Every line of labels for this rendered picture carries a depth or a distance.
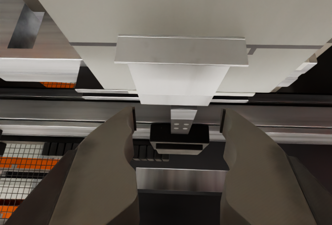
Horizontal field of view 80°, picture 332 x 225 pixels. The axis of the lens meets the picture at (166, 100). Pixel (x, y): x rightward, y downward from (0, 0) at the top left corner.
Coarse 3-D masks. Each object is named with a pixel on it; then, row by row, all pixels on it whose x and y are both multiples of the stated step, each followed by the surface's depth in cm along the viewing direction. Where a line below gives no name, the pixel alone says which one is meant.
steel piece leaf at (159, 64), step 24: (120, 48) 13; (144, 48) 13; (168, 48) 13; (192, 48) 13; (216, 48) 13; (240, 48) 13; (144, 72) 18; (168, 72) 18; (192, 72) 17; (216, 72) 17
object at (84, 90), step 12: (84, 72) 23; (84, 84) 23; (96, 84) 23; (84, 96) 24; (96, 96) 24; (108, 96) 24; (120, 96) 24; (132, 96) 24; (216, 96) 24; (228, 96) 24; (240, 96) 24
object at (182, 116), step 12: (180, 108) 26; (192, 108) 26; (180, 120) 31; (192, 120) 31; (156, 132) 40; (168, 132) 40; (180, 132) 39; (192, 132) 40; (204, 132) 40; (156, 144) 41; (168, 144) 40; (180, 144) 40; (192, 144) 40; (204, 144) 40
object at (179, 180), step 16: (144, 176) 20; (160, 176) 20; (176, 176) 20; (192, 176) 20; (208, 176) 20; (224, 176) 20; (144, 192) 19; (160, 192) 19; (176, 192) 19; (192, 192) 19; (208, 192) 19; (144, 208) 18; (160, 208) 18; (176, 208) 18; (192, 208) 18; (208, 208) 18; (144, 224) 18; (160, 224) 18; (176, 224) 18; (192, 224) 18; (208, 224) 18
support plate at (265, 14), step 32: (64, 0) 11; (96, 0) 11; (128, 0) 11; (160, 0) 11; (192, 0) 11; (224, 0) 11; (256, 0) 11; (288, 0) 11; (320, 0) 10; (64, 32) 13; (96, 32) 13; (128, 32) 13; (160, 32) 13; (192, 32) 13; (224, 32) 13; (256, 32) 13; (288, 32) 13; (320, 32) 13; (96, 64) 17; (256, 64) 16; (288, 64) 16
